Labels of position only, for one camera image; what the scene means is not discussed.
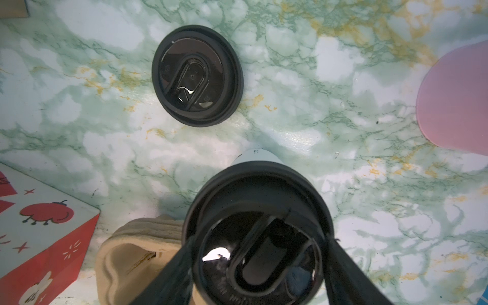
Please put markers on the black plastic cup lids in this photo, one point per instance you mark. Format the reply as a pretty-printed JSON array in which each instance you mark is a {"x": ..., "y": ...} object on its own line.
[{"x": 197, "y": 76}]

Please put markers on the red white paper gift bag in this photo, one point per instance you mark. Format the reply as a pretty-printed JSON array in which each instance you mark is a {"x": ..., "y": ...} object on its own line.
[{"x": 45, "y": 235}]

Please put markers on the pink cup straw holder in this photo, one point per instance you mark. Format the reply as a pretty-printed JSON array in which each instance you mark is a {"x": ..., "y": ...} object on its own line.
[{"x": 451, "y": 106}]

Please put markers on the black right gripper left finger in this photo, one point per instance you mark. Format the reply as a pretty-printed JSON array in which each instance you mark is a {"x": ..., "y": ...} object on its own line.
[{"x": 174, "y": 284}]

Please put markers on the brown pulp cup carrier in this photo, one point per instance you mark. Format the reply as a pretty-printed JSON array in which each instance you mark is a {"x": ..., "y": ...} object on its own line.
[{"x": 131, "y": 258}]

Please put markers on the white paper coffee cup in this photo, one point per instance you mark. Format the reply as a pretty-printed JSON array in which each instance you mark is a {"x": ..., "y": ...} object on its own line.
[{"x": 258, "y": 237}]

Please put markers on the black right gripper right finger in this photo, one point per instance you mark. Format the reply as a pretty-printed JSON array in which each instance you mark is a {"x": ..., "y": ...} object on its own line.
[{"x": 345, "y": 282}]

